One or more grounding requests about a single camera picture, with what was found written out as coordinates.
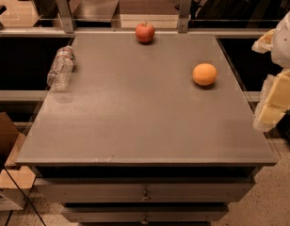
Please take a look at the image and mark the black cable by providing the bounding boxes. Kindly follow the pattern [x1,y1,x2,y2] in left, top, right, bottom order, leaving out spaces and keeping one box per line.
[0,153,47,226]

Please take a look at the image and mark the lower grey drawer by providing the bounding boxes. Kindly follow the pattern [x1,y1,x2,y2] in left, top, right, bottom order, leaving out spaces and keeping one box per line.
[62,203,228,223]

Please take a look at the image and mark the dark office chair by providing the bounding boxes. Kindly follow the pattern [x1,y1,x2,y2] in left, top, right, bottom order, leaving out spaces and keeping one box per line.
[188,0,290,28]

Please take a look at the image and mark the left metal bracket post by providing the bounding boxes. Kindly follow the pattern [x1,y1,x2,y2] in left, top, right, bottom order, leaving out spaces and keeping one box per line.
[56,0,74,33]

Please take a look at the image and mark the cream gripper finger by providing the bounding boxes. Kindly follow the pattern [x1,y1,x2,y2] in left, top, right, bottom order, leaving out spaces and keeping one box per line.
[252,69,290,132]
[251,29,275,54]

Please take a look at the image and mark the cardboard box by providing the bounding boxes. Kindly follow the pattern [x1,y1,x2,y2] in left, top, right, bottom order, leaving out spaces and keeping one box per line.
[0,112,35,211]

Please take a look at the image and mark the metal bracket post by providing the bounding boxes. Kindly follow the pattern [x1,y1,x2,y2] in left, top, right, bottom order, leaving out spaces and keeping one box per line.
[56,0,74,33]
[177,0,192,33]

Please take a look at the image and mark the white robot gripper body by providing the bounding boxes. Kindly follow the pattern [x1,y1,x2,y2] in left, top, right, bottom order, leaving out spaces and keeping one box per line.
[271,10,290,68]

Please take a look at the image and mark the red apple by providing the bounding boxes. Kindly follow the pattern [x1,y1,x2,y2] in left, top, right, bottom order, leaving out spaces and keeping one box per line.
[135,23,155,43]

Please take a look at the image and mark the clear plastic water bottle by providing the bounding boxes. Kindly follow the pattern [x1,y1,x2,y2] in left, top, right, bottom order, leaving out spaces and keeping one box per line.
[47,45,75,91]

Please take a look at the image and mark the upper drawer metal knob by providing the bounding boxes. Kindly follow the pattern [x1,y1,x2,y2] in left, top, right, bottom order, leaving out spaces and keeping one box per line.
[140,191,151,202]

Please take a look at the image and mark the drawer metal knob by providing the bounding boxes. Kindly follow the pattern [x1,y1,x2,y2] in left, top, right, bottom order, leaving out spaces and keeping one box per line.
[140,216,149,226]
[140,191,151,202]

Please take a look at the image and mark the lower drawer metal knob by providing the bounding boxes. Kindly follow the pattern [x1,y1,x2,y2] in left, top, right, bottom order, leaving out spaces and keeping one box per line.
[140,216,149,226]

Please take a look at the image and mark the grey drawer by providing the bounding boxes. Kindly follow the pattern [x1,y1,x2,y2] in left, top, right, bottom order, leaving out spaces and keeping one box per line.
[62,203,228,223]
[35,178,255,203]

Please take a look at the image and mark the orange fruit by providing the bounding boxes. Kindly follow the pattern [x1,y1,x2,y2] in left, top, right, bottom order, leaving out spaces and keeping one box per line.
[192,63,218,86]

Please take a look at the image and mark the right metal bracket post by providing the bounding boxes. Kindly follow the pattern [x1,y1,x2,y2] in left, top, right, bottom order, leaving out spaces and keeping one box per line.
[177,0,192,33]

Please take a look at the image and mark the upper grey drawer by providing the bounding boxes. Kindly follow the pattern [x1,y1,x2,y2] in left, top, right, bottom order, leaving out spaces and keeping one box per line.
[35,178,255,203]

